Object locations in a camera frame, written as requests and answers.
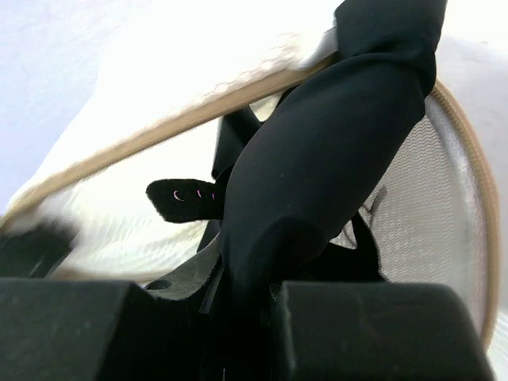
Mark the black bra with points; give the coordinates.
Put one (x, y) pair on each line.
(291, 199)

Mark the white mesh laundry bag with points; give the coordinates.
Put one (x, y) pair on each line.
(154, 113)

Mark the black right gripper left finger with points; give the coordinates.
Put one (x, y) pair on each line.
(105, 330)

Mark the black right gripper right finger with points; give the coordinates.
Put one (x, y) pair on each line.
(374, 331)

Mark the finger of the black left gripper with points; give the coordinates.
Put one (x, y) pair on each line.
(37, 252)

